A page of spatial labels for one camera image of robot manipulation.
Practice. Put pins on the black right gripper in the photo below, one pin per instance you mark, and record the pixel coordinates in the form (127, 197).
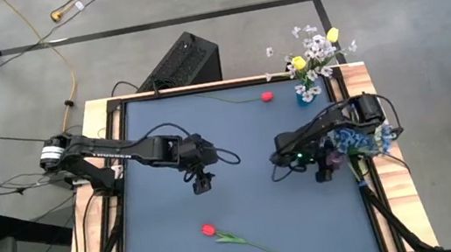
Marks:
(318, 155)

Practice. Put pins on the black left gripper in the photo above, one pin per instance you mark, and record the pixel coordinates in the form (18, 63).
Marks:
(196, 154)

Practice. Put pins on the pink ribbed glass vase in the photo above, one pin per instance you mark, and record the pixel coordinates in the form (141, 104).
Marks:
(336, 159)

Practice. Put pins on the yellow tulip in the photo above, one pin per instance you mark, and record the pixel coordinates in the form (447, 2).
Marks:
(299, 62)
(332, 34)

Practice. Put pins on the white flower bunch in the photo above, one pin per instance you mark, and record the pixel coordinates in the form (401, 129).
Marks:
(319, 42)

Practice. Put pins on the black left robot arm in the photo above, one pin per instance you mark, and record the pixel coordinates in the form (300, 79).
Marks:
(123, 151)

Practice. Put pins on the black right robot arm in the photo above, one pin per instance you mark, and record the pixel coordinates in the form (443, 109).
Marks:
(318, 124)

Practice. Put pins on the teal textured glass vase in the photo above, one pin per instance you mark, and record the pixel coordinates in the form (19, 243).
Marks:
(300, 101)

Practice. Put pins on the blue-grey table mat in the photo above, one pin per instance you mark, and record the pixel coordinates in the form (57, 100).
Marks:
(177, 221)

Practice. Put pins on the red tulip with green leaf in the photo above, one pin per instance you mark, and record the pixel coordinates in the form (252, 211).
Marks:
(208, 230)

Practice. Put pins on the red tulip with bare stem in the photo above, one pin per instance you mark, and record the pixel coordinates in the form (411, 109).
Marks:
(266, 96)

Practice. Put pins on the black computer tower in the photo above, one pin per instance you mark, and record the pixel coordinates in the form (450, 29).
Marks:
(181, 61)

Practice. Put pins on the black desk foot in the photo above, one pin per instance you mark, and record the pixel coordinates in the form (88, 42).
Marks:
(37, 234)

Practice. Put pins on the black table frame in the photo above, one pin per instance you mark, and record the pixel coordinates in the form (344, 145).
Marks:
(224, 85)

